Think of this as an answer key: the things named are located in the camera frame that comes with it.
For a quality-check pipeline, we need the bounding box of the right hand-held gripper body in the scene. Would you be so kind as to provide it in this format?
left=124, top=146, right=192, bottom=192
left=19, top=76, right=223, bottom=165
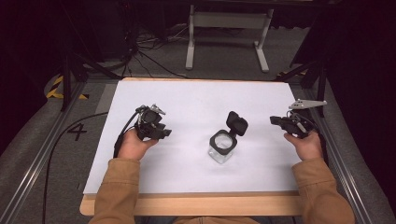
left=288, top=99, right=328, bottom=139

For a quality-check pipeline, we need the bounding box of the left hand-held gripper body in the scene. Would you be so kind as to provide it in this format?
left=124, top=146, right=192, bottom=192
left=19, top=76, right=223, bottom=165
left=134, top=104, right=167, bottom=141

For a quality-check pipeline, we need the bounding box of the clear jar with black lid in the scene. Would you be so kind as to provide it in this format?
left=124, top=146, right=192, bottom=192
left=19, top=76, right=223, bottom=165
left=207, top=110, right=249, bottom=165

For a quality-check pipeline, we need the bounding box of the person's right hand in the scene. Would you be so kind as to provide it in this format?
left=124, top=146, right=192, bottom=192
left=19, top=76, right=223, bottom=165
left=283, top=130, right=324, bottom=162

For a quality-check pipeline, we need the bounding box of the person's left hand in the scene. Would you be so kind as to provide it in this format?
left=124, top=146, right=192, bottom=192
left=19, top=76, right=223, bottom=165
left=117, top=128, right=160, bottom=161

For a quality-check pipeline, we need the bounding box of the white table cover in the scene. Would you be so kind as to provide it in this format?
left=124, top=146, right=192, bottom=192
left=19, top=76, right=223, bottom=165
left=82, top=79, right=303, bottom=196

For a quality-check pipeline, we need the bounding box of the black tripod stand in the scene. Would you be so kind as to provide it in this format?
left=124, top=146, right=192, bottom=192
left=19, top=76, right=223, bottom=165
left=60, top=46, right=123, bottom=113
left=273, top=59, right=329, bottom=118

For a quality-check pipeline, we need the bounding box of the wooden table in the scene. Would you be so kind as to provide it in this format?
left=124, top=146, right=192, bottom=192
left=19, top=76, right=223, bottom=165
left=78, top=77, right=305, bottom=217

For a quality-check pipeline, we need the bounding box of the white metal stand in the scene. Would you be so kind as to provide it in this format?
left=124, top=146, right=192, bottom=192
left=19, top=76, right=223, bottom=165
left=185, top=4, right=276, bottom=74

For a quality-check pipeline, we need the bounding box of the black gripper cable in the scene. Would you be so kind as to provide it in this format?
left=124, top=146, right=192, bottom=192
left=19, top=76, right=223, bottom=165
left=113, top=111, right=140, bottom=159

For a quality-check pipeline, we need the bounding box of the aluminium rail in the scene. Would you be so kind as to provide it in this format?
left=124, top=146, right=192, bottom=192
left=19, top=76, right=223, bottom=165
left=303, top=88, right=375, bottom=224
left=0, top=79, right=89, bottom=224

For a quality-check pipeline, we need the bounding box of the bundle of floor cables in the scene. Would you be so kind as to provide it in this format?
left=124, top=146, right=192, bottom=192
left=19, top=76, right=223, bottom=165
left=123, top=23, right=191, bottom=79

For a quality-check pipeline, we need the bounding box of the black floor cable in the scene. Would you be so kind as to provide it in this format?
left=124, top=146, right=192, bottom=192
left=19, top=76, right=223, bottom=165
left=41, top=111, right=109, bottom=224

